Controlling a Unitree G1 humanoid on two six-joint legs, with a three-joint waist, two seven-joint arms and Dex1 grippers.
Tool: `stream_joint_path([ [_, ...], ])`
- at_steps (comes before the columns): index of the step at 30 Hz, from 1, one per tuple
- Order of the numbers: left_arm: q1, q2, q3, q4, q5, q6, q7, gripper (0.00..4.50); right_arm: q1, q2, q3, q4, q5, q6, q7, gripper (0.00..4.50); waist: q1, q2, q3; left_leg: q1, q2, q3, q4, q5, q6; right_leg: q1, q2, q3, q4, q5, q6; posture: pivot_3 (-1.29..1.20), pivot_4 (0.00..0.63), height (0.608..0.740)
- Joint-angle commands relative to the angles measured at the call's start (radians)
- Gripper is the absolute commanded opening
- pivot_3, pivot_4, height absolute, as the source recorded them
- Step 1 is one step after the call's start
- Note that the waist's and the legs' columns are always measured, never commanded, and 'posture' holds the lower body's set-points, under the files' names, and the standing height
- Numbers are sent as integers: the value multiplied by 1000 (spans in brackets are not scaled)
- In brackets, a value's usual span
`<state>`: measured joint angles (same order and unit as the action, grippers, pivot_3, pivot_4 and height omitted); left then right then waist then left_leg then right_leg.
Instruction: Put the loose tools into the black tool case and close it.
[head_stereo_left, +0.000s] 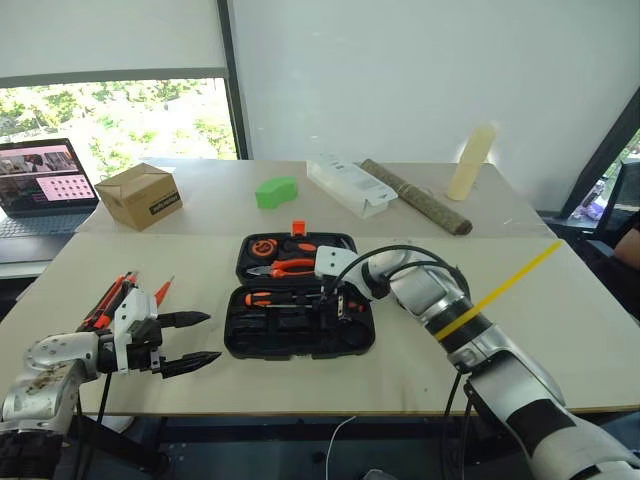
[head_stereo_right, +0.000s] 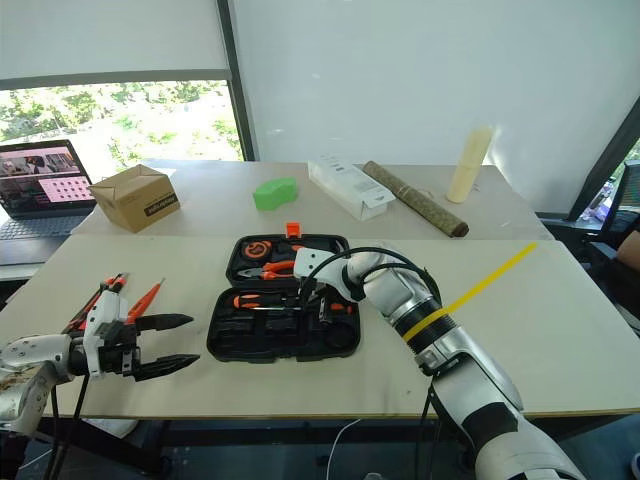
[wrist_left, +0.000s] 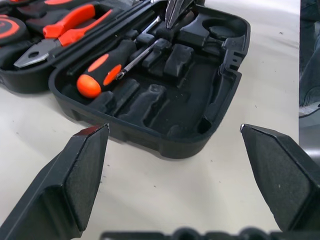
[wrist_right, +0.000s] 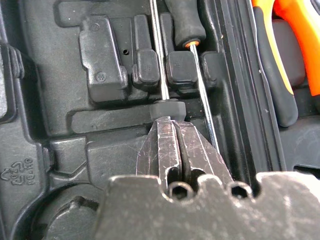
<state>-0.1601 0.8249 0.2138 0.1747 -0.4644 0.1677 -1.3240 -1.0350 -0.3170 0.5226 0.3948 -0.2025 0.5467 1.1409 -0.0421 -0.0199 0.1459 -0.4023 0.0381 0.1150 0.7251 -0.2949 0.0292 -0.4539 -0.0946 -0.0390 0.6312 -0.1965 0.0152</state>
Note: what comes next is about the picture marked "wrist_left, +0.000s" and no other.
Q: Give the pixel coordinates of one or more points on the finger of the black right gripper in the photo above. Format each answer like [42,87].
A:
[182,8]
[170,13]

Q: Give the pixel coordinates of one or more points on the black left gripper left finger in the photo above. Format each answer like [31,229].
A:
[62,190]

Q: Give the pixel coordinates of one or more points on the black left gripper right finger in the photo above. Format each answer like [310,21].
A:
[285,180]

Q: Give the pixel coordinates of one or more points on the black plastic tool case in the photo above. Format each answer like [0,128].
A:
[180,100]

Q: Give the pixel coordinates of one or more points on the chrome screwdriver shaft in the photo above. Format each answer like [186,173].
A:
[136,60]

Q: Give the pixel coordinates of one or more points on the orange and black tape measure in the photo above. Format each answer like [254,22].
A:
[10,30]

